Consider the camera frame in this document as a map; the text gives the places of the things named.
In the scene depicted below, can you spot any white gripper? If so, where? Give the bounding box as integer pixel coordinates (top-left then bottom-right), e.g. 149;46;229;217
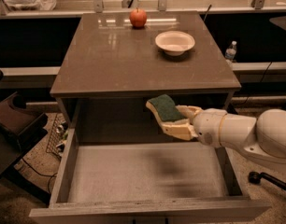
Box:
162;105;227;148

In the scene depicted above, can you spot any green and yellow sponge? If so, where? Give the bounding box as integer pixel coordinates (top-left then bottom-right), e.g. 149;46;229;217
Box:
146;94;189;128

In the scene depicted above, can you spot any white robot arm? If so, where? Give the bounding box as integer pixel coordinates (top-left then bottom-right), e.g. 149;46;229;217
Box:
161;105;286;173

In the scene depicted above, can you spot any grey cabinet with glossy top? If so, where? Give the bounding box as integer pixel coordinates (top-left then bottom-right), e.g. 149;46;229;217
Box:
50;11;240;144

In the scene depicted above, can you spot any open grey top drawer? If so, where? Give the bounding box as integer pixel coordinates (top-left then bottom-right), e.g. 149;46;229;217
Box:
30;130;270;224

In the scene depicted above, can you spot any white bowl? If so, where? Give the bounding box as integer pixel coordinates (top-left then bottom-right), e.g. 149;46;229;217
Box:
155;31;195;56

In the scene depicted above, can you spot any clear plastic water bottle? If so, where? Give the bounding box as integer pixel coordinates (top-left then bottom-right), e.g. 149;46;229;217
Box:
225;41;237;62

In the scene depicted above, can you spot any black office chair base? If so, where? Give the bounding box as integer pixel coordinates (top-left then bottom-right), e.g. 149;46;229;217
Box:
248;172;286;191

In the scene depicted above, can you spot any red apple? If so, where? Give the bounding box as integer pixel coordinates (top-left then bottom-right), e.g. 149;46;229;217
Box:
129;8;147;28

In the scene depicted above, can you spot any dark brown chair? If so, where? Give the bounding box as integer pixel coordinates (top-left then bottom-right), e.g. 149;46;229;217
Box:
0;67;52;205

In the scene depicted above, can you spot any wire mesh basket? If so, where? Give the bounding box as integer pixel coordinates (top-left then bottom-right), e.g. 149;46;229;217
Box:
46;114;68;160

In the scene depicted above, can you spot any black floor cable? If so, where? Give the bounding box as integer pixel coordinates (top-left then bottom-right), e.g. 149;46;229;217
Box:
21;157;58;194

